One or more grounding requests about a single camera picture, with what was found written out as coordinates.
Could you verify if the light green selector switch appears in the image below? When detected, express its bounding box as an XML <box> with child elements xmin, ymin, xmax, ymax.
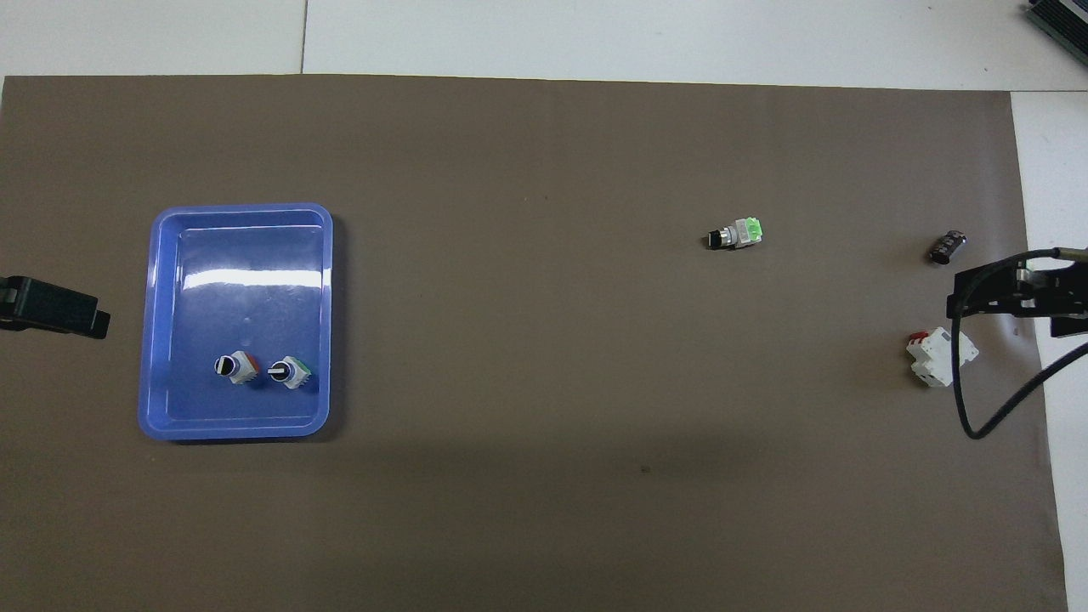
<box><xmin>705</xmin><ymin>218</ymin><xmax>763</xmax><ymax>251</ymax></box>

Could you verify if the small black terminal block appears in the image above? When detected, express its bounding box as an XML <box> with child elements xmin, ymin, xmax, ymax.
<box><xmin>930</xmin><ymin>229</ymin><xmax>970</xmax><ymax>265</ymax></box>

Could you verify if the brown table mat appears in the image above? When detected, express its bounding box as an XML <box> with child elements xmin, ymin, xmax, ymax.
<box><xmin>0</xmin><ymin>75</ymin><xmax>1068</xmax><ymax>612</ymax></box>

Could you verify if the white red circuit breaker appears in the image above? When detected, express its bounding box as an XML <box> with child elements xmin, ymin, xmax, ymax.
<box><xmin>905</xmin><ymin>326</ymin><xmax>979</xmax><ymax>388</ymax></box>

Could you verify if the blue plastic tray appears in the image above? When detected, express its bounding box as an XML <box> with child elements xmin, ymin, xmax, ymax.
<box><xmin>138</xmin><ymin>202</ymin><xmax>334</xmax><ymax>441</ymax></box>

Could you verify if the dark green selector switch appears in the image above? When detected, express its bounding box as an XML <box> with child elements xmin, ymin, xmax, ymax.
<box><xmin>268</xmin><ymin>355</ymin><xmax>310</xmax><ymax>391</ymax></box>

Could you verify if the grey ribbed device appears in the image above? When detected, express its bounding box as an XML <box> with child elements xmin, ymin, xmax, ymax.
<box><xmin>1024</xmin><ymin>0</ymin><xmax>1088</xmax><ymax>43</ymax></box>

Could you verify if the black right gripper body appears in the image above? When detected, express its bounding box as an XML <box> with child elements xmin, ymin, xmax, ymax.
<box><xmin>1020</xmin><ymin>255</ymin><xmax>1088</xmax><ymax>317</ymax></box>

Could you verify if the orange selector switch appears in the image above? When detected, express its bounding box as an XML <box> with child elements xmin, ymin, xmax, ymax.
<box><xmin>212</xmin><ymin>350</ymin><xmax>259</xmax><ymax>386</ymax></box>

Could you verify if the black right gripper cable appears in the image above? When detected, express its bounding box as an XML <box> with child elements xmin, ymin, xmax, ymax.
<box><xmin>952</xmin><ymin>246</ymin><xmax>1088</xmax><ymax>440</ymax></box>

